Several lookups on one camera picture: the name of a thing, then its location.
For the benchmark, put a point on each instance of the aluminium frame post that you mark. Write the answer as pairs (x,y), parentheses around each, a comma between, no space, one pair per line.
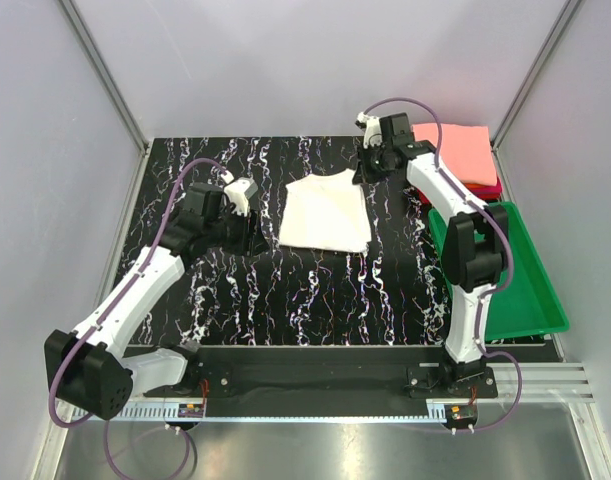
(554,37)
(92,52)

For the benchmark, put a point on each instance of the left aluminium frame post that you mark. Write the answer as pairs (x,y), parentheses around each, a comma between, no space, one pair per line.
(92,52)

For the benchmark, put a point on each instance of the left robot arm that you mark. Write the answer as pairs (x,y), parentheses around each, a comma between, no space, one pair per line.
(88,367)

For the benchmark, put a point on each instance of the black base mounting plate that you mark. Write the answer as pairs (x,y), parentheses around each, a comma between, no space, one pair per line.
(331,375)

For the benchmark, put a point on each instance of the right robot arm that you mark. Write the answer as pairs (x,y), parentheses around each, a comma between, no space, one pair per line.
(476,256)

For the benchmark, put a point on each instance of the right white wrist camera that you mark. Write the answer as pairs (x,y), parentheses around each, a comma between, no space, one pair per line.
(370,126)

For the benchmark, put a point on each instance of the white slotted cable duct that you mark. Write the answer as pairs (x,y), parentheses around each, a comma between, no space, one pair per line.
(217,411)

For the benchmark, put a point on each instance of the green plastic bin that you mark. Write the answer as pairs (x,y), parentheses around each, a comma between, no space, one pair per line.
(529,306)

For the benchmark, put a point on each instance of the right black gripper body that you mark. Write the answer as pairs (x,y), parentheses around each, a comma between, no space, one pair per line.
(374,167)

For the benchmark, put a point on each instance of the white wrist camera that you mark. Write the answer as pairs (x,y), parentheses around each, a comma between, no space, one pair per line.
(239,191)
(370,126)

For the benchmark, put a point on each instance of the aluminium front rail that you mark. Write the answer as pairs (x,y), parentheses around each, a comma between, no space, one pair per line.
(544,383)

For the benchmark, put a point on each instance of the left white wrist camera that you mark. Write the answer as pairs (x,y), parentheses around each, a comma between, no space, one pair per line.
(239,191)

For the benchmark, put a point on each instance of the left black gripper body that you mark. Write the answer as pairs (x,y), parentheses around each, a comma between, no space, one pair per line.
(230,231)

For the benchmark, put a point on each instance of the right aluminium frame post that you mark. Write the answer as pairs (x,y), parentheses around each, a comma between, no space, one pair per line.
(554,37)

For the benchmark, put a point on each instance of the white t shirt red print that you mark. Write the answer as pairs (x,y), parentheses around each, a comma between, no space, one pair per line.
(326,213)

